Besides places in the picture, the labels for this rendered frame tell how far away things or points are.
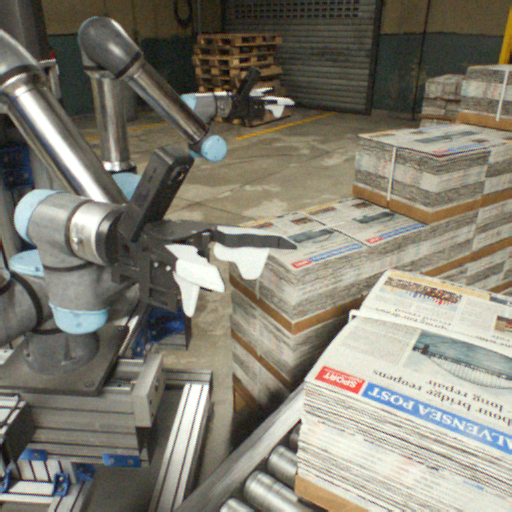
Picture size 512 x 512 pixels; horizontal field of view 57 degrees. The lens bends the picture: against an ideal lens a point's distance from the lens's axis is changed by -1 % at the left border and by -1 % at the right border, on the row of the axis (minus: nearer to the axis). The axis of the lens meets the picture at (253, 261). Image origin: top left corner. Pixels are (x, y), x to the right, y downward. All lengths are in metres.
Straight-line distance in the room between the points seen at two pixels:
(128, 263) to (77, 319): 0.15
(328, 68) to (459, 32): 2.25
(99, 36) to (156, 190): 0.88
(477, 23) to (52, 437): 7.92
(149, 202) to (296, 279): 0.89
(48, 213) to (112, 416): 0.57
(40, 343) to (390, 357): 0.67
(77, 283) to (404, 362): 0.45
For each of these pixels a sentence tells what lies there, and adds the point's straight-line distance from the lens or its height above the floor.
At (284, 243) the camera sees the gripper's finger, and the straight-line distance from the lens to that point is 0.53.
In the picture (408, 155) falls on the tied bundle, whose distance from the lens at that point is 1.73.
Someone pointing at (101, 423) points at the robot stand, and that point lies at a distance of 1.11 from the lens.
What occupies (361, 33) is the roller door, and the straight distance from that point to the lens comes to 8.93.
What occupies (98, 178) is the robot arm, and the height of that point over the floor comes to 1.23.
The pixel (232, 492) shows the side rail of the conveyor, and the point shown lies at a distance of 0.81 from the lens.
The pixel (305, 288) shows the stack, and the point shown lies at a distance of 1.39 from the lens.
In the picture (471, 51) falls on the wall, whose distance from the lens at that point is 8.36.
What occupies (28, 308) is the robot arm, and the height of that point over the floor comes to 0.99.
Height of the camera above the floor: 1.44
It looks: 27 degrees down
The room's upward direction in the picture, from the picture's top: straight up
